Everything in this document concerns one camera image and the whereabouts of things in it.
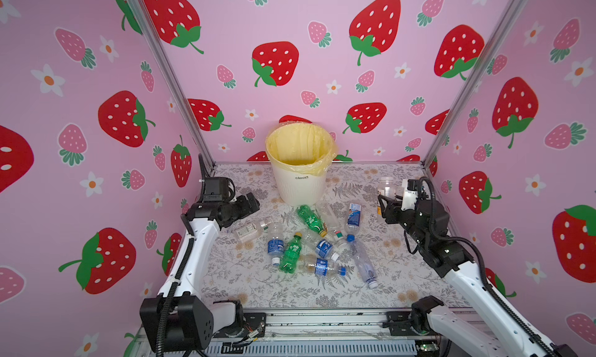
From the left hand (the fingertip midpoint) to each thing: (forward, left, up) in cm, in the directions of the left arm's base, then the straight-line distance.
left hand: (249, 206), depth 81 cm
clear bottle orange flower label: (+2, -32, -18) cm, 37 cm away
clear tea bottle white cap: (0, -47, +10) cm, 48 cm away
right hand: (-1, -46, +8) cm, 47 cm away
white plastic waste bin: (+10, -16, -2) cm, 19 cm away
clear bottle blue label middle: (-9, -26, -14) cm, 31 cm away
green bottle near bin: (+3, -23, -14) cm, 27 cm away
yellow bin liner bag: (+34, -18, -1) cm, 39 cm away
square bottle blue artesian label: (+2, -40, -14) cm, 42 cm away
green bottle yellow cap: (-14, -14, -16) cm, 25 cm away
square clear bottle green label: (-2, +1, -14) cm, 14 cm away
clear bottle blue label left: (-8, -9, -13) cm, 18 cm away
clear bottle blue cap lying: (-16, -25, -15) cm, 33 cm away
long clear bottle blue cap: (-14, -42, -19) cm, 48 cm away
